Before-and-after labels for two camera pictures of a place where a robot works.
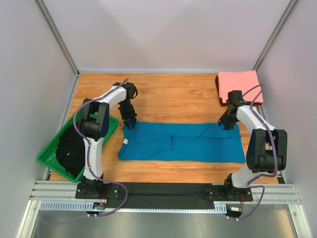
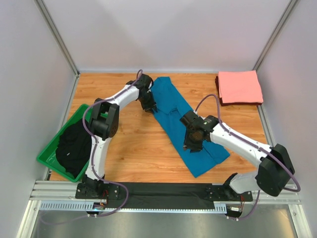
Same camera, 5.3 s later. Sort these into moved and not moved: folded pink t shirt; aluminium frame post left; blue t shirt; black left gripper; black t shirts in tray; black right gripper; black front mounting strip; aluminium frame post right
Moved: blue t shirt; black left gripper; black right gripper
Not moved: black t shirts in tray; aluminium frame post right; folded pink t shirt; aluminium frame post left; black front mounting strip
